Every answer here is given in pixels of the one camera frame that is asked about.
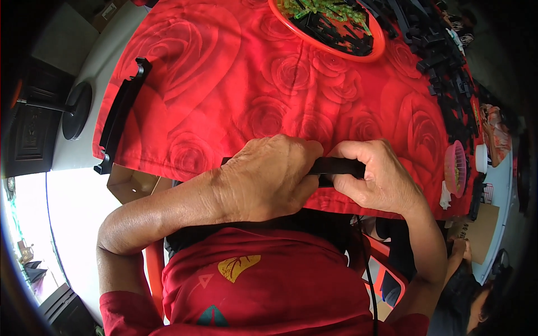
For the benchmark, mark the white cup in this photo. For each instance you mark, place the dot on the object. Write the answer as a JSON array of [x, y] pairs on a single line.
[[481, 158]]

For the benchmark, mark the flat brown cardboard sheet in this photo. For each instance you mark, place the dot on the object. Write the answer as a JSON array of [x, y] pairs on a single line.
[[479, 231]]

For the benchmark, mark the black round stand base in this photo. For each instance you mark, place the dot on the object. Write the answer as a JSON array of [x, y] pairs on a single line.
[[75, 111]]

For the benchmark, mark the person's left hand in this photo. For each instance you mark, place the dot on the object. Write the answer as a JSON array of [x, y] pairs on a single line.
[[260, 180]]

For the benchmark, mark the black crate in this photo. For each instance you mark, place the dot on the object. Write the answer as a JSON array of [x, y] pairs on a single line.
[[67, 313]]

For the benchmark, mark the red rose tablecloth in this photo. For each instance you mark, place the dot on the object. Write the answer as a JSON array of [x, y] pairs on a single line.
[[252, 84]]

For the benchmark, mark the red basket of plastic parts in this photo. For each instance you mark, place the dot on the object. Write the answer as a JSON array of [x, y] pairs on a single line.
[[336, 29]]

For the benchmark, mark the person's body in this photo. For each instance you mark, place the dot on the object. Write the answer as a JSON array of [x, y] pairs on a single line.
[[269, 285]]

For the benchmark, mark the small pink basket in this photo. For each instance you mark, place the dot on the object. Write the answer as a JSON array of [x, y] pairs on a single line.
[[455, 168]]

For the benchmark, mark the person's right hand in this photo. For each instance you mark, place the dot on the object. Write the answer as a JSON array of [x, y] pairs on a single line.
[[384, 180]]

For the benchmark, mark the short black plastic bar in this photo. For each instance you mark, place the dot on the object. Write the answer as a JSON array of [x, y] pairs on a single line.
[[336, 166]]

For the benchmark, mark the brown cardboard box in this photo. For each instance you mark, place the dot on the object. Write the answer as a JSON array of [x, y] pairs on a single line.
[[132, 184]]

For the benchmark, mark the white crumpled paper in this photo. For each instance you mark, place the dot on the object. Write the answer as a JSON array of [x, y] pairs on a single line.
[[444, 197]]

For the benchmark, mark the dark wooden cabinet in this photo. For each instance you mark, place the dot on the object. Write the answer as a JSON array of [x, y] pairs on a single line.
[[29, 126]]

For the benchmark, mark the heap of black plastic parts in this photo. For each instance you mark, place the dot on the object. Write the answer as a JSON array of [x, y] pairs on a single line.
[[445, 67]]

